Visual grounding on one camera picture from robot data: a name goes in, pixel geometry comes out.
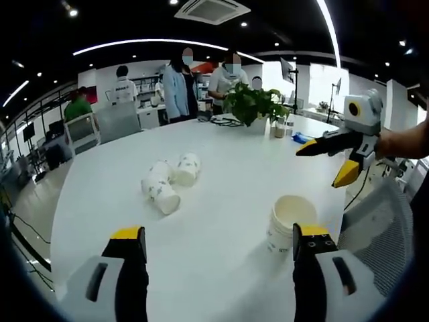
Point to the blue packet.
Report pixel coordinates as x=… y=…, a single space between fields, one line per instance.
x=301 y=137

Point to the person's right hand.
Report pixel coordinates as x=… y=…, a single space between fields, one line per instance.
x=387 y=146

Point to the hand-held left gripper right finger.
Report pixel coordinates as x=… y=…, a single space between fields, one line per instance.
x=308 y=275

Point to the stack of white paper cups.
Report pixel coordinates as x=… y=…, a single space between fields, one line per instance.
x=285 y=231

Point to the white wall shelves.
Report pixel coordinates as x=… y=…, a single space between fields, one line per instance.
x=144 y=89

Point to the grey fabric chair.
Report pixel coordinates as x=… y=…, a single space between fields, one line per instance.
x=119 y=122

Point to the white office chair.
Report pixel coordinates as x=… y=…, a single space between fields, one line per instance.
x=82 y=132

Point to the pink wall screen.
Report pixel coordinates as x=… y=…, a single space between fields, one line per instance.
x=91 y=95

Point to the glass jar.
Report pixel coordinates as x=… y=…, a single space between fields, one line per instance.
x=277 y=131
x=289 y=128

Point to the green potted plant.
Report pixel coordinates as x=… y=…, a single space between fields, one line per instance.
x=251 y=104

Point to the black tripod with device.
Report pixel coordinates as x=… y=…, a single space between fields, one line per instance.
x=333 y=100

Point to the white table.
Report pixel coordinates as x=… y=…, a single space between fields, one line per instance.
x=218 y=188

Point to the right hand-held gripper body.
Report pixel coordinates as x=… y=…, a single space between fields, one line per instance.
x=363 y=117

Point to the curved ceiling light strip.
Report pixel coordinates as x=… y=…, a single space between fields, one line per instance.
x=151 y=41
x=332 y=30

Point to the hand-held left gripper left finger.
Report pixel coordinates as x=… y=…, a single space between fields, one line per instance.
x=127 y=268

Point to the grey mesh office chair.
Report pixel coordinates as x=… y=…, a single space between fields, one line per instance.
x=378 y=234

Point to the monitor on black stand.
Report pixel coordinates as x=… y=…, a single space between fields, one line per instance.
x=287 y=68

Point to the straight ceiling light strip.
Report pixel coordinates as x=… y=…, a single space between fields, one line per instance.
x=16 y=93

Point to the white cabinet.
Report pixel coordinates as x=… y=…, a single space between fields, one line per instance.
x=147 y=119

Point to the ceiling air conditioner vent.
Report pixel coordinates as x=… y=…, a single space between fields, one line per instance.
x=211 y=11

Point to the small grey object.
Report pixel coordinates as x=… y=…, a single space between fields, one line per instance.
x=204 y=117

